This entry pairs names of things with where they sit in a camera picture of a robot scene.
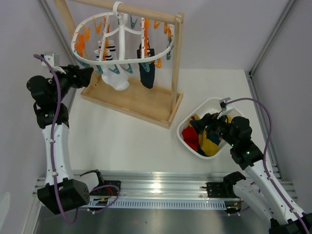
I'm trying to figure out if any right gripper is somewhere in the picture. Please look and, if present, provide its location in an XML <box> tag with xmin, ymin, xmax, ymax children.
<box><xmin>189</xmin><ymin>110</ymin><xmax>237</xmax><ymax>147</ymax></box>

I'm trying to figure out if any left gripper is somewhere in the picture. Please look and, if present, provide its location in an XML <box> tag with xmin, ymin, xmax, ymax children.
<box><xmin>51</xmin><ymin>64</ymin><xmax>93</xmax><ymax>103</ymax></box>

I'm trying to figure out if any yellow sock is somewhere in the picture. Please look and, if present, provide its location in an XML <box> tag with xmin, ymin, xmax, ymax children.
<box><xmin>188</xmin><ymin>114</ymin><xmax>219</xmax><ymax>157</ymax></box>

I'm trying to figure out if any teal clothespin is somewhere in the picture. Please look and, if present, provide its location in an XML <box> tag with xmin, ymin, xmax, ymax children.
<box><xmin>108</xmin><ymin>65</ymin><xmax>120</xmax><ymax>75</ymax></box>
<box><xmin>74</xmin><ymin>56</ymin><xmax>91</xmax><ymax>68</ymax></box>

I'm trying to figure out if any white round clip hanger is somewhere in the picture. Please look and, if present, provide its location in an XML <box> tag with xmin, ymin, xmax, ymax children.
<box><xmin>71</xmin><ymin>0</ymin><xmax>176</xmax><ymax>74</ymax></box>

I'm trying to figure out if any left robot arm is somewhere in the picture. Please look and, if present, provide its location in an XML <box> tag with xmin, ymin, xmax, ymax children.
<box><xmin>26</xmin><ymin>65</ymin><xmax>106</xmax><ymax>215</ymax></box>

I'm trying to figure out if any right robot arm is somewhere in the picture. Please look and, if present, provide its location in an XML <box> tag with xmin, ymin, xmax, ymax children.
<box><xmin>190</xmin><ymin>113</ymin><xmax>312</xmax><ymax>234</ymax></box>

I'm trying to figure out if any wooden hanger stand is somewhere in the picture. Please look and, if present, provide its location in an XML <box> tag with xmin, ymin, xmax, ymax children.
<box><xmin>54</xmin><ymin>0</ymin><xmax>184</xmax><ymax>128</ymax></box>

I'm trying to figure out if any white perforated plastic basket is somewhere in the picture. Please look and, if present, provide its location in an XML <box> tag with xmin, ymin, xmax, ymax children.
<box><xmin>177</xmin><ymin>97</ymin><xmax>242</xmax><ymax>159</ymax></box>

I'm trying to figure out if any dark teal sock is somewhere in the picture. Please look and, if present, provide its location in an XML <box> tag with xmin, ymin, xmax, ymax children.
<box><xmin>208</xmin><ymin>134</ymin><xmax>222</xmax><ymax>146</ymax></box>

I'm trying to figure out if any red sock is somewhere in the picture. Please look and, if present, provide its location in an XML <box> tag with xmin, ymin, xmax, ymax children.
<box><xmin>182</xmin><ymin>126</ymin><xmax>199</xmax><ymax>151</ymax></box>

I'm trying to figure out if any white striped sock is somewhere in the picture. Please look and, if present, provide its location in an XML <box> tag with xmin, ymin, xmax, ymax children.
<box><xmin>96</xmin><ymin>39</ymin><xmax>129</xmax><ymax>91</ymax></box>

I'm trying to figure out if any dark navy patterned sock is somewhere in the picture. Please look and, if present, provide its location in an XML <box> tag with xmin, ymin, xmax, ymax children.
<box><xmin>136</xmin><ymin>44</ymin><xmax>156</xmax><ymax>89</ymax></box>

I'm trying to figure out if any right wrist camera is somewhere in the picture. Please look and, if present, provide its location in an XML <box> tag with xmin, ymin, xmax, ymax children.
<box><xmin>217</xmin><ymin>97</ymin><xmax>235</xmax><ymax>119</ymax></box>

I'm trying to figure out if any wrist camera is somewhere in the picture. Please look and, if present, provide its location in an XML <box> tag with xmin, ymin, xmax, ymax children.
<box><xmin>217</xmin><ymin>97</ymin><xmax>235</xmax><ymax>119</ymax></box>
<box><xmin>42</xmin><ymin>52</ymin><xmax>66</xmax><ymax>74</ymax></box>

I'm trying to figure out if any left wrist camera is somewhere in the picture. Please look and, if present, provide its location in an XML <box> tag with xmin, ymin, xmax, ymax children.
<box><xmin>42</xmin><ymin>52</ymin><xmax>66</xmax><ymax>74</ymax></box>

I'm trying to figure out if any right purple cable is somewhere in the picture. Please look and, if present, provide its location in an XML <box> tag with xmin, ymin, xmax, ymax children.
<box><xmin>226</xmin><ymin>97</ymin><xmax>312</xmax><ymax>234</ymax></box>

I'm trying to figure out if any aluminium mounting rail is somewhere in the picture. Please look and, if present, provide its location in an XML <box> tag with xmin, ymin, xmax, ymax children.
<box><xmin>34</xmin><ymin>170</ymin><xmax>299</xmax><ymax>210</ymax></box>

